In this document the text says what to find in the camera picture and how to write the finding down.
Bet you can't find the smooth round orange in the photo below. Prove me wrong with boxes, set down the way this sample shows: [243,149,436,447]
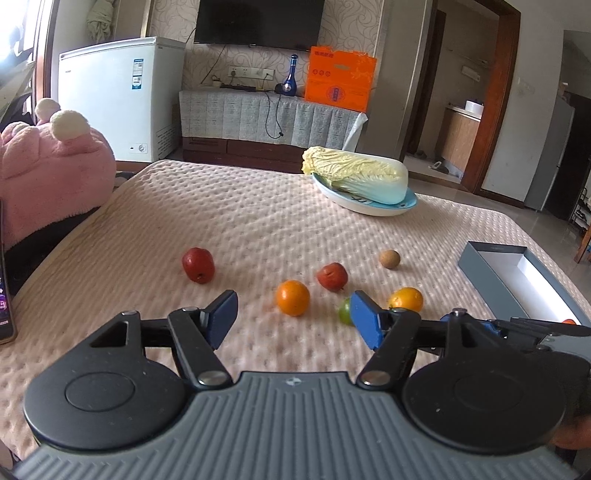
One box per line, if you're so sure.
[276,280,310,317]

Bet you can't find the blue rimmed white plate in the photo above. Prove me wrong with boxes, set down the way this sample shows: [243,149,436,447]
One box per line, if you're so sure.
[310,173,417,217]

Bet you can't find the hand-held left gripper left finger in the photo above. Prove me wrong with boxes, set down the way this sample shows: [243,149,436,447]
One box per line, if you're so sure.
[88,290,239,388]

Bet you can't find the grey box with white inside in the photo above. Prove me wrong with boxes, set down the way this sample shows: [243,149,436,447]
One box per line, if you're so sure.
[457,241,591,326]

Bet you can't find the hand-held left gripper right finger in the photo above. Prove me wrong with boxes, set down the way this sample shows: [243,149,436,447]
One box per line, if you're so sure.
[349,290,504,388]

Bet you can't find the cloth covered tv cabinet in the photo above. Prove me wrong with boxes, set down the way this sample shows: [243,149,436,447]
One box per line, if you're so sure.
[178,89,370,151]

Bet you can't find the oval yellow orange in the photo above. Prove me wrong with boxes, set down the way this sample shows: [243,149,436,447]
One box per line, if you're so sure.
[388,287,424,315]

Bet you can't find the shoe rack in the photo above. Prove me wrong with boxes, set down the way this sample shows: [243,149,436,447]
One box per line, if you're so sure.
[570,182,591,232]

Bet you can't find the black television cable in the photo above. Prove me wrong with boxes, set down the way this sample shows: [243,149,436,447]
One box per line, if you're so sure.
[203,44,227,86]

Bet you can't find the grey refrigerator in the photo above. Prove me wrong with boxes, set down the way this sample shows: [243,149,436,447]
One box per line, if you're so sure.
[524,95,575,213]

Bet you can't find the pink plush hat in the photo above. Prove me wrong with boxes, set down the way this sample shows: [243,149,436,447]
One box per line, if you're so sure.
[0,98,116,250]

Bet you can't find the small red apple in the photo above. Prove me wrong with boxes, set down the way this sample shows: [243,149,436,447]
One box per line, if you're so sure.
[317,262,349,292]

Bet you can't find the white chest freezer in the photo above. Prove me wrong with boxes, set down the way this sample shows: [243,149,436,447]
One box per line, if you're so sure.
[58,37,185,163]

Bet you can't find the smartphone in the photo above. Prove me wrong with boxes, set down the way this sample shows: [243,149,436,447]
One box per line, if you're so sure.
[0,198,18,344]

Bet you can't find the pale green tied curtain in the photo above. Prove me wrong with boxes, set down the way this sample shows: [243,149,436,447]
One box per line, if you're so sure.
[88,0,116,40]

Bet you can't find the person's right hand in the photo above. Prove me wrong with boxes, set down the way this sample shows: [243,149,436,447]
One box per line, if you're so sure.
[551,413,591,450]

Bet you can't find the orange cardboard gift box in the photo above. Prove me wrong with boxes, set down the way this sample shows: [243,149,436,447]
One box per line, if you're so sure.
[304,45,378,113]

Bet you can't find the black hanging cable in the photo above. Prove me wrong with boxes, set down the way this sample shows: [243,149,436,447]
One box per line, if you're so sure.
[265,90,284,139]

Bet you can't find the blue glass bottle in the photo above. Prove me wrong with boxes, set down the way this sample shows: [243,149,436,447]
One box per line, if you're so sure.
[275,54,298,97]

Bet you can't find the napa cabbage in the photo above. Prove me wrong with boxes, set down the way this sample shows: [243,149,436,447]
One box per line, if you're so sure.
[301,146,409,205]

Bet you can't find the wooden kitchen counter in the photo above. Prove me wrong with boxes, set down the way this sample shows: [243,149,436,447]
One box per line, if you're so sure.
[436,106,483,174]

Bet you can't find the dark wooden cabinet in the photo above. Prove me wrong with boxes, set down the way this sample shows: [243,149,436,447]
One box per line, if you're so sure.
[182,136,305,175]

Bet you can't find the large red apple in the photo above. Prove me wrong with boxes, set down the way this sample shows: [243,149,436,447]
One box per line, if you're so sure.
[181,247,216,284]

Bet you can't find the black wall television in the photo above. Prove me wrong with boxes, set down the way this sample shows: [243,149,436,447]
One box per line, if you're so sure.
[193,0,325,51]

